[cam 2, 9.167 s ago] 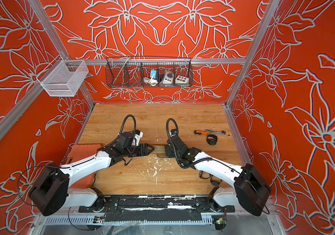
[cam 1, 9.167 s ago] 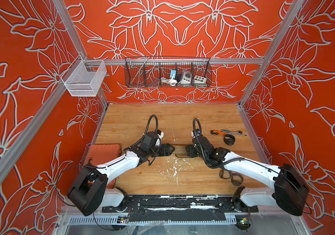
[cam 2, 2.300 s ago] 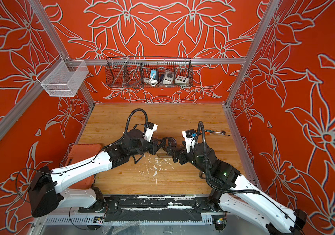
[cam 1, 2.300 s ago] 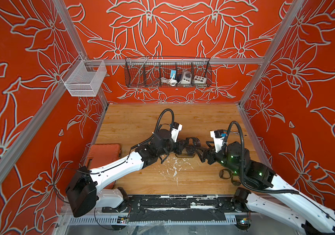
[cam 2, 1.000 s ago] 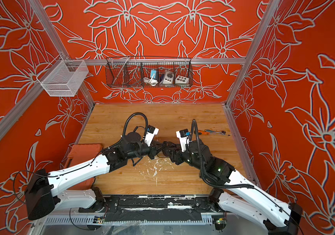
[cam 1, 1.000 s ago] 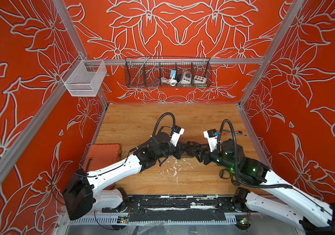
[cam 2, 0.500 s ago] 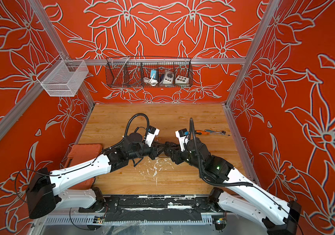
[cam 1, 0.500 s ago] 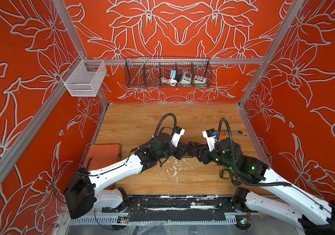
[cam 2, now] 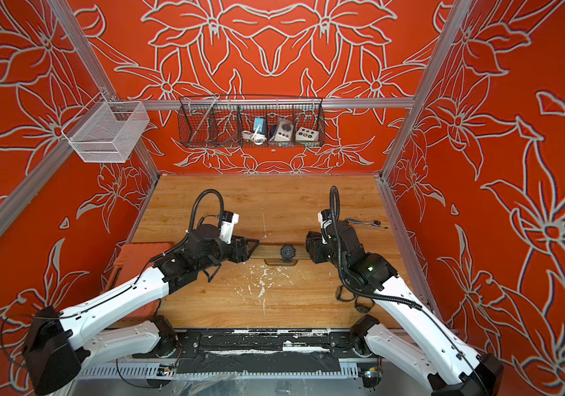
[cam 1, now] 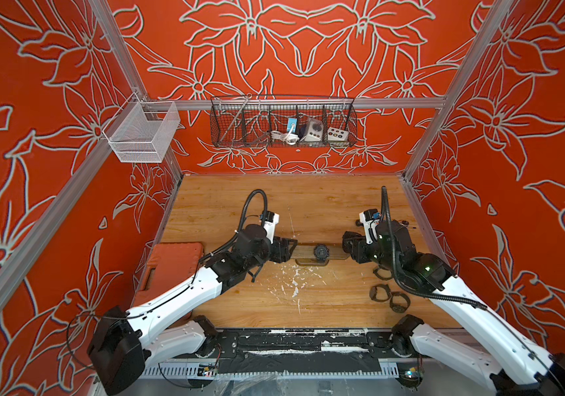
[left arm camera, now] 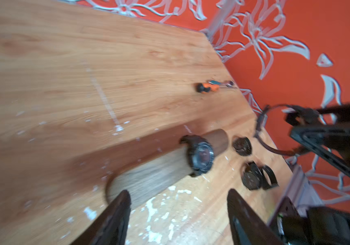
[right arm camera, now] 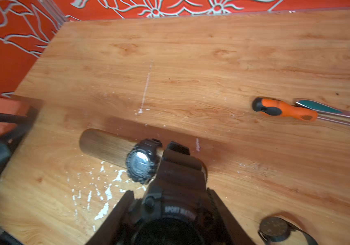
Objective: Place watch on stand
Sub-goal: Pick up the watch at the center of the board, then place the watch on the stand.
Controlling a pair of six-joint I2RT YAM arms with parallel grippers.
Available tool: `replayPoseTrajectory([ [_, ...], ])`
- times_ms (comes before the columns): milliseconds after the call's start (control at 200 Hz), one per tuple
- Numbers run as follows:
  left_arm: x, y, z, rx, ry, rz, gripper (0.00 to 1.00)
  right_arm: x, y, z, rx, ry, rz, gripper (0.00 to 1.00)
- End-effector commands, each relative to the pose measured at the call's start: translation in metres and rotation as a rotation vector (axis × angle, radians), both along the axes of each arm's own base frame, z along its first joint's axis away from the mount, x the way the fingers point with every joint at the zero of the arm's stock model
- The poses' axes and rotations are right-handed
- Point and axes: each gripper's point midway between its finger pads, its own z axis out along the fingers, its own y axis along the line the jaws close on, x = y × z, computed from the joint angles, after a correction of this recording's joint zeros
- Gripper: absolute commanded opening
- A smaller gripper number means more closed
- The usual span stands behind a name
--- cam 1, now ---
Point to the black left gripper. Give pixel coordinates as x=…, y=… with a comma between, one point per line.
x=281, y=249

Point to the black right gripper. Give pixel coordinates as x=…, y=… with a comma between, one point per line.
x=357, y=249

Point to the dark wooden watch stand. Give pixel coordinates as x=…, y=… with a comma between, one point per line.
x=303, y=255

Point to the black digital sport watch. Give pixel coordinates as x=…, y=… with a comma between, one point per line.
x=321, y=253

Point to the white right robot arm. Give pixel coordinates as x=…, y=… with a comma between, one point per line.
x=511, y=364

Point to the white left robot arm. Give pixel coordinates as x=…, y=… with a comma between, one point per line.
x=125, y=343

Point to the black analog watch near edge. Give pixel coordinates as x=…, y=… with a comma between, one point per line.
x=380, y=293

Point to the white button box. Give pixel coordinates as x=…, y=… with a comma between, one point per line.
x=337, y=136

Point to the orange plastic tool case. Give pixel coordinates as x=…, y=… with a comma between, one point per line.
x=168, y=266

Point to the white power adapter box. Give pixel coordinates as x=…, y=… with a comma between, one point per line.
x=314, y=131

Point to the blue white small box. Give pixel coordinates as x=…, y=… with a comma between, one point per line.
x=292, y=126

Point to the black strap watch foremost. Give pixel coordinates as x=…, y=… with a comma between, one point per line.
x=399, y=302

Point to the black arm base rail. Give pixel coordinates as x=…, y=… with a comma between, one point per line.
x=241, y=353

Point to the black wire wall basket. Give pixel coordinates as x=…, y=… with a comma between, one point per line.
x=260, y=121

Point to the white mesh wall basket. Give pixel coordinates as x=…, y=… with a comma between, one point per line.
x=134, y=138

